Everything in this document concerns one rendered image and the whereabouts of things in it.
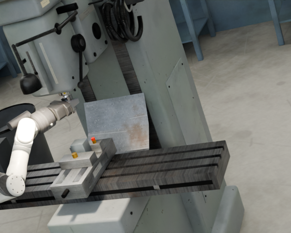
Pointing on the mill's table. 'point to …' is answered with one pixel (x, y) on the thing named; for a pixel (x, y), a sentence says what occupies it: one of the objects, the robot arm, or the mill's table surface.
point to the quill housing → (50, 49)
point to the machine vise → (84, 173)
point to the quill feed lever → (78, 42)
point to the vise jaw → (89, 158)
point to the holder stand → (0, 153)
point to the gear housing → (18, 10)
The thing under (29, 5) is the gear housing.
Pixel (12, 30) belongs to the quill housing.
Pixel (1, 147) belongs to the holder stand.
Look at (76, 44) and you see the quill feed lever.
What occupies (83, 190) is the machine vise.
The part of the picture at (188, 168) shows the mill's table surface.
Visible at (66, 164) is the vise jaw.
